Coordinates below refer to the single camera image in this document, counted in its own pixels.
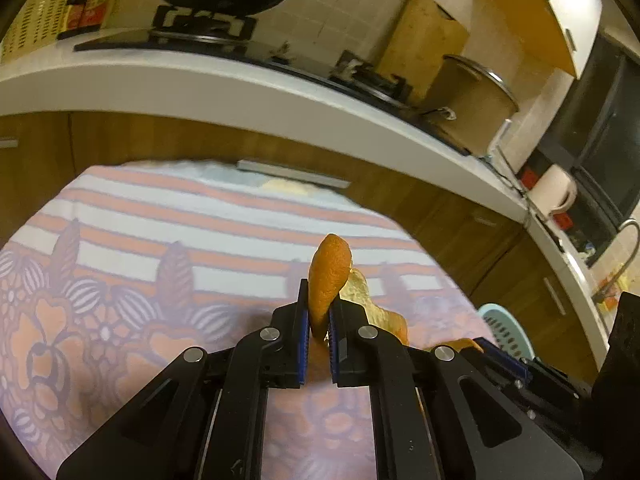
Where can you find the wooden cutting board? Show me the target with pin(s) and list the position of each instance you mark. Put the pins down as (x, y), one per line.
(420, 40)

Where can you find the white wall cabinet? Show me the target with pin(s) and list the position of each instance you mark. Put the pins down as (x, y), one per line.
(525, 25)

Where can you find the silver kitchen faucet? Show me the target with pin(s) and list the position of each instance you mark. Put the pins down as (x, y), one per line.
(621, 230)

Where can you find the steel stock pot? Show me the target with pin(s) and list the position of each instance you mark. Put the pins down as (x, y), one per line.
(475, 105)

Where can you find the orange peel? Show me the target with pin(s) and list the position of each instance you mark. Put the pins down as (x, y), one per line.
(327, 275)

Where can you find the white kitchen counter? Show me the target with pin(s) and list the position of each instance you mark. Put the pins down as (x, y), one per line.
(150, 80)

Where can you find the black gas stove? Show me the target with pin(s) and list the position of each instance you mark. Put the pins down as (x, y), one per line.
(200, 42)

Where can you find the yellow plastic basket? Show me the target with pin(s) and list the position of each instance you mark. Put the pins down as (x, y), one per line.
(35, 25)

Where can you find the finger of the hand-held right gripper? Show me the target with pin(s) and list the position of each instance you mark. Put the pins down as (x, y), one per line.
(510, 367)

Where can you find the teal plastic basket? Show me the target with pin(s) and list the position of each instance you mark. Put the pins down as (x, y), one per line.
(495, 312)

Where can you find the white kettle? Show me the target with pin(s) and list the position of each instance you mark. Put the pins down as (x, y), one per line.
(552, 187)

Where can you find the wooden kitchen cabinet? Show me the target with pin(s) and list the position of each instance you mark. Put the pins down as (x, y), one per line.
(150, 135)

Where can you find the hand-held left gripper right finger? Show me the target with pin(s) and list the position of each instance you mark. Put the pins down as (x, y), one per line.
(334, 345)

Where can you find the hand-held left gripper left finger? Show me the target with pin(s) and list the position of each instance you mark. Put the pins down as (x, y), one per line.
(301, 330)

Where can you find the floral striped tablecloth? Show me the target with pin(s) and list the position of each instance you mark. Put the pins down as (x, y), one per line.
(150, 240)

